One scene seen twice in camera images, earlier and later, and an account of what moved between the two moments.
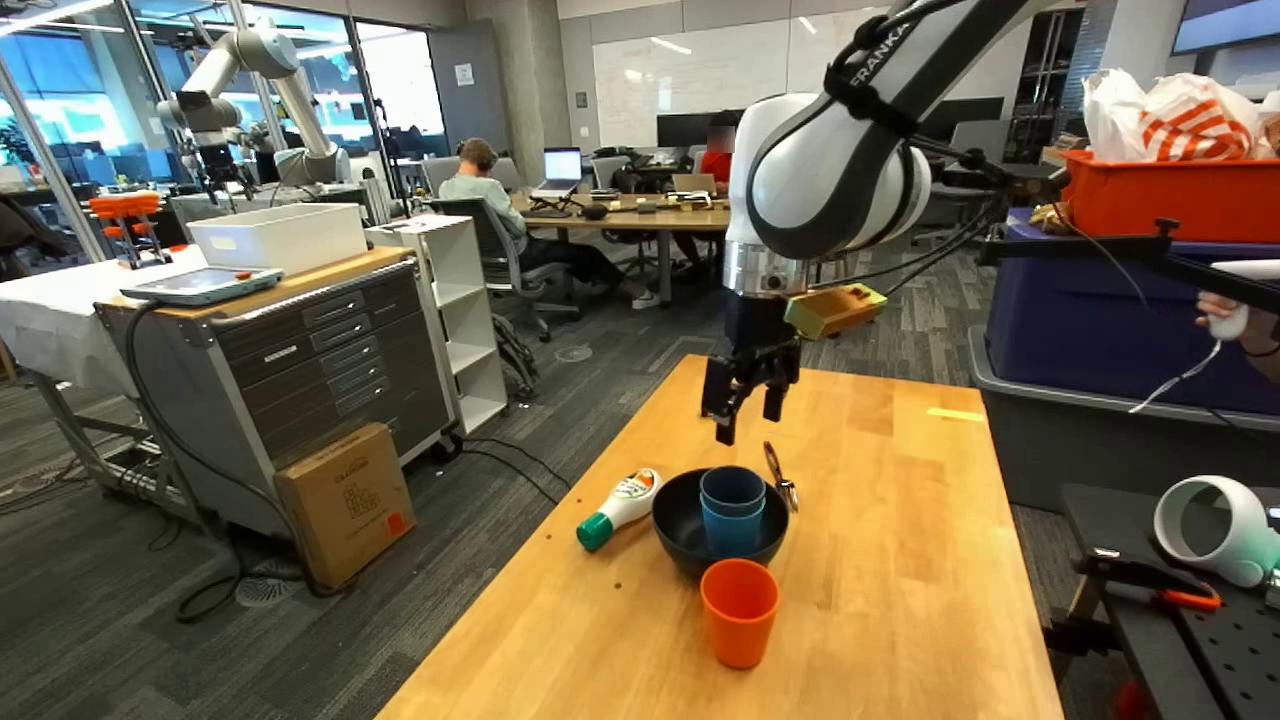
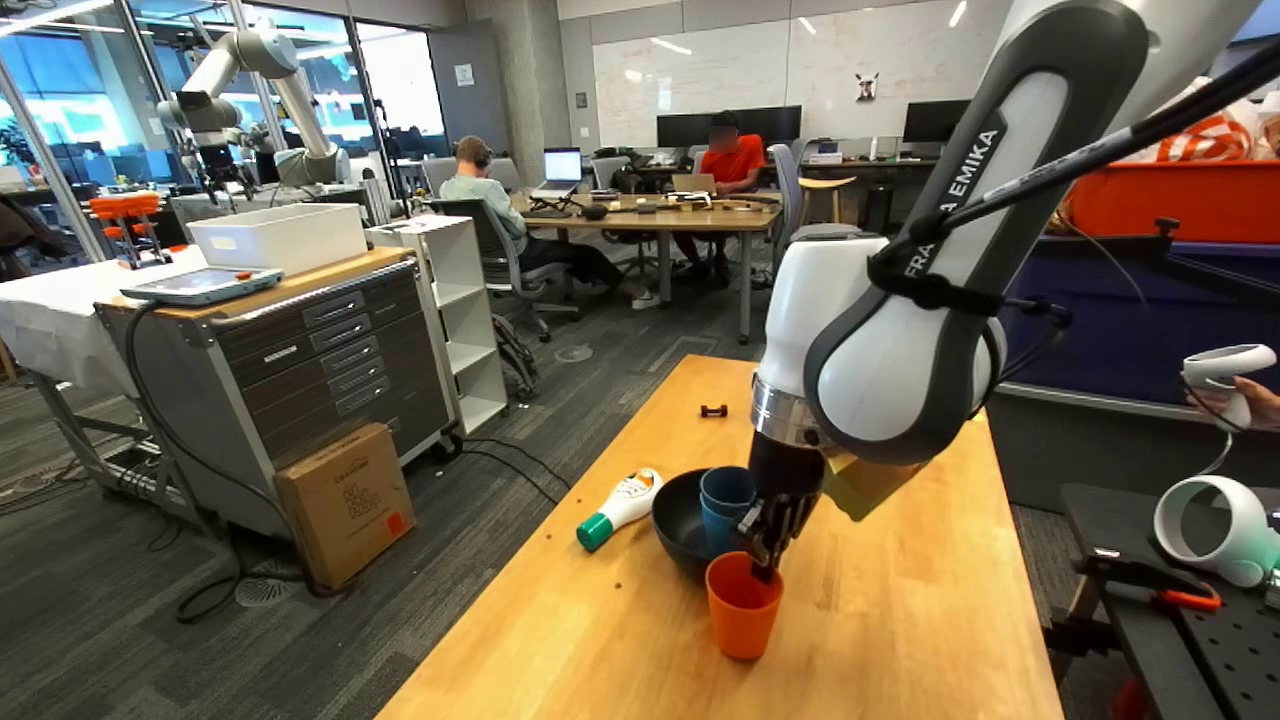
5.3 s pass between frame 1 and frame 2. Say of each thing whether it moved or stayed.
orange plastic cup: stayed
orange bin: stayed
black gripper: moved
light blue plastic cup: stayed
